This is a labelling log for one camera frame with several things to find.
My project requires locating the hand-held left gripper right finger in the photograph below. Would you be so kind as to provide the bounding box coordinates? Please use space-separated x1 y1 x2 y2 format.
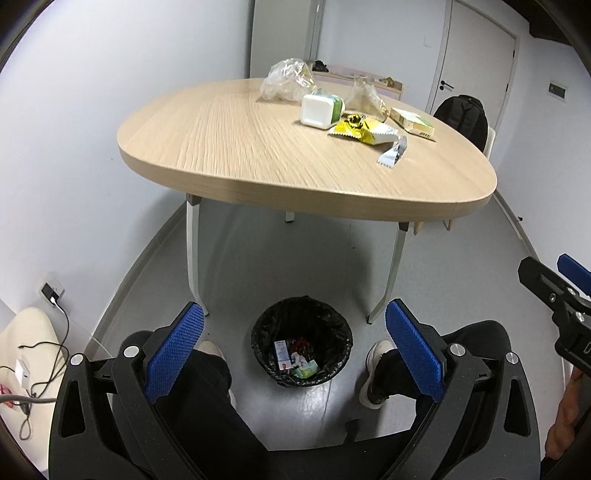
369 298 541 480

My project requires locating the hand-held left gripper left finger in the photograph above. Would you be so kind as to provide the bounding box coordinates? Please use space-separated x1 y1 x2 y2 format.
48 301 218 480

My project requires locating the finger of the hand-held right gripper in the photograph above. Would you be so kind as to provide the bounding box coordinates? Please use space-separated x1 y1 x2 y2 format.
557 253 591 298
518 257 578 305

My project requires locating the black lined trash bin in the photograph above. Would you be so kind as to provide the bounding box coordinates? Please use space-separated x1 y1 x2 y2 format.
252 296 354 387

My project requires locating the silver torn wrapper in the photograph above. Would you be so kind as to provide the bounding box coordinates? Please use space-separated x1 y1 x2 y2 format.
376 137 409 169

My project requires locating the green and white box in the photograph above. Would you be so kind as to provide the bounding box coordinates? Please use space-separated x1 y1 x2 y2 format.
390 107 437 140

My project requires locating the white snack wrapper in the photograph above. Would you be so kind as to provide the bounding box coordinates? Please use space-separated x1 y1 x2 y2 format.
367 124 402 146

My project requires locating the yellow snack packet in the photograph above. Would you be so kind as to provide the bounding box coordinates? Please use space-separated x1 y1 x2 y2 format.
328 112 384 145

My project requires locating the gold foil bag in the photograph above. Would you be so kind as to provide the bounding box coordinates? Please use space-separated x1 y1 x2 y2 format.
345 76 389 123

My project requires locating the white bottle with green label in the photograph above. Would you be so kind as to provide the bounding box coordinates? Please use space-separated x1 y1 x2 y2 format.
300 91 346 131

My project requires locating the clear plastic bag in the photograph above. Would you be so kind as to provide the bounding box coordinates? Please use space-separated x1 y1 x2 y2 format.
261 58 319 102

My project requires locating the person's right hand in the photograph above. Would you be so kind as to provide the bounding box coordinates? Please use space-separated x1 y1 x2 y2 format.
545 369 583 460

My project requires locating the person's right white shoe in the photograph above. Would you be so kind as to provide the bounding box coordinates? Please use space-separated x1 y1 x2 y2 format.
359 340 393 409

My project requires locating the person's left leg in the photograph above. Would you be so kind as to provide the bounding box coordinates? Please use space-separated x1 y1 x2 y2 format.
121 330 278 480

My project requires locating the person's leg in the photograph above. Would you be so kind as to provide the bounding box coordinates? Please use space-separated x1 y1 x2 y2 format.
369 320 512 416
121 330 278 480

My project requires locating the person's right leg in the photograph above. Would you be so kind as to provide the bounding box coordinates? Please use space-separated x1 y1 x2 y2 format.
369 320 512 416

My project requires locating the black backpack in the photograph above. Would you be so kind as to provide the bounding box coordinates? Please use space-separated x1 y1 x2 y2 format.
433 95 489 153

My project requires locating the round wooden table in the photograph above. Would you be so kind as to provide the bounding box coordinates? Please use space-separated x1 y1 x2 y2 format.
117 78 498 324

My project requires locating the white door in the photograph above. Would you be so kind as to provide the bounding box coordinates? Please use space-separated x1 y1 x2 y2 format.
427 0 520 121

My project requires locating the tall white cabinet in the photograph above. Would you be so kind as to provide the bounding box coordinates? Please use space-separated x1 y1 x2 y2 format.
249 0 326 81

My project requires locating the black cable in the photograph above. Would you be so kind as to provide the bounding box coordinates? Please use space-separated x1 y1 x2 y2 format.
18 300 71 439

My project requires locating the white wall socket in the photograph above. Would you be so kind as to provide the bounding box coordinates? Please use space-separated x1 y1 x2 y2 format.
41 272 65 305

